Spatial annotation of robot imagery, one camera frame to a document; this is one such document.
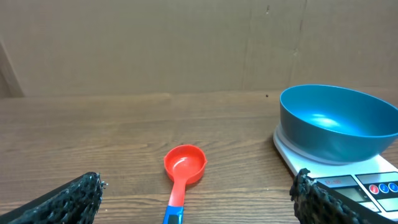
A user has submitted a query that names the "red scoop blue handle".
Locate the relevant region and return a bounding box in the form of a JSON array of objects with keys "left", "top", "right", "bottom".
[{"left": 163, "top": 144, "right": 207, "bottom": 224}]

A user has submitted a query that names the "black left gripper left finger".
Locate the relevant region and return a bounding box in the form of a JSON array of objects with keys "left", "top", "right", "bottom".
[{"left": 1, "top": 172, "right": 108, "bottom": 224}]

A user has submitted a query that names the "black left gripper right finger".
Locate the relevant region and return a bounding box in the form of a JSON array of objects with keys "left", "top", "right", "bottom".
[{"left": 289, "top": 168, "right": 393, "bottom": 224}]

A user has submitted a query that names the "white kitchen scale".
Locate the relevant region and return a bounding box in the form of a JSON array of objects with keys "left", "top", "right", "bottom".
[{"left": 273, "top": 125, "right": 397, "bottom": 222}]

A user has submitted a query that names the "blue bowl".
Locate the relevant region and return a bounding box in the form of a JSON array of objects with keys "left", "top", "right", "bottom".
[{"left": 280, "top": 85, "right": 397, "bottom": 164}]

